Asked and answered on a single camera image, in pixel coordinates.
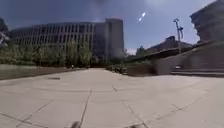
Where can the long curved multi-storey building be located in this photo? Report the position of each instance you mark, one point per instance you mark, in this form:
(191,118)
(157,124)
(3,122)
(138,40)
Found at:
(60,33)

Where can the manhole cover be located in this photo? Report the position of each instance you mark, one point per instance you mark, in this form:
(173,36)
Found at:
(53,78)

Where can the lamp pole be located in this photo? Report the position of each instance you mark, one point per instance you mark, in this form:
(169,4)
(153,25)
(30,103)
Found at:
(179,36)

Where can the grey concrete wall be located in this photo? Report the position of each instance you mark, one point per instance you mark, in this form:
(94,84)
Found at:
(186,60)

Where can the grey concrete steps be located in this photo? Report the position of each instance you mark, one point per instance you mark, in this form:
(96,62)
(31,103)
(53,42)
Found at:
(196,72)

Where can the low sloped-roof building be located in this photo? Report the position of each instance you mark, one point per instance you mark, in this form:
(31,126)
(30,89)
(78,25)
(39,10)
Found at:
(170,44)

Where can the row of trees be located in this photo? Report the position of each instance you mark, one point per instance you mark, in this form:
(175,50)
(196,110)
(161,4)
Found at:
(50,55)

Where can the low dark bushes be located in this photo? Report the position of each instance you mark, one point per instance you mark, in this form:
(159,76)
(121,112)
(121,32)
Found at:
(116,69)

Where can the robot's own part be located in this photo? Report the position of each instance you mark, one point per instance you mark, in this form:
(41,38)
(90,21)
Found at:
(76,125)
(134,126)

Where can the grey paved plaza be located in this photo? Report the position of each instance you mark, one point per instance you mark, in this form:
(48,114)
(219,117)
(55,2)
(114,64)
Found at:
(100,96)

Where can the dark high building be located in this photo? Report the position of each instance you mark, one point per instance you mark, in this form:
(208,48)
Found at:
(210,20)

